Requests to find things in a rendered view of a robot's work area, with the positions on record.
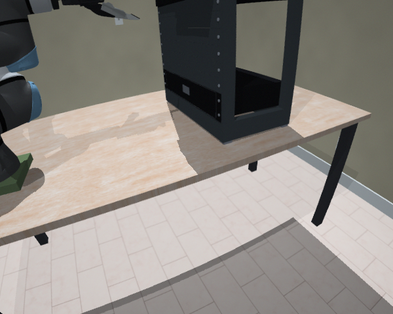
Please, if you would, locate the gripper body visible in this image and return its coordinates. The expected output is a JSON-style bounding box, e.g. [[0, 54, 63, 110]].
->
[[51, 0, 104, 10]]

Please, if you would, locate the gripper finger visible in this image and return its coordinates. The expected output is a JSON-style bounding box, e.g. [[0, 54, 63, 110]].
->
[[87, 2, 140, 20]]

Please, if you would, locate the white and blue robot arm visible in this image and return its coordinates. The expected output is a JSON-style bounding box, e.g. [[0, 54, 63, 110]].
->
[[0, 0, 53, 182]]

